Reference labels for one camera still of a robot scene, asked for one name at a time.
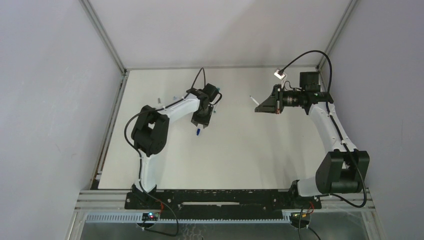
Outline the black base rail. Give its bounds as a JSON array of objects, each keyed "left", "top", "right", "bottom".
[{"left": 124, "top": 186, "right": 322, "bottom": 221}]

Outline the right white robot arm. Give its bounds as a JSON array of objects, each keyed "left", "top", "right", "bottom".
[{"left": 254, "top": 69, "right": 370, "bottom": 197}]

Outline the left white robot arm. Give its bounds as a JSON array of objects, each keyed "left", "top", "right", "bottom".
[{"left": 123, "top": 83, "right": 223, "bottom": 195}]

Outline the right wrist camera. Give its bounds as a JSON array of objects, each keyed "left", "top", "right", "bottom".
[{"left": 274, "top": 68, "right": 287, "bottom": 88}]

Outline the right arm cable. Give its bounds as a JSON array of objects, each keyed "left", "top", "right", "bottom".
[{"left": 281, "top": 49, "right": 369, "bottom": 240}]

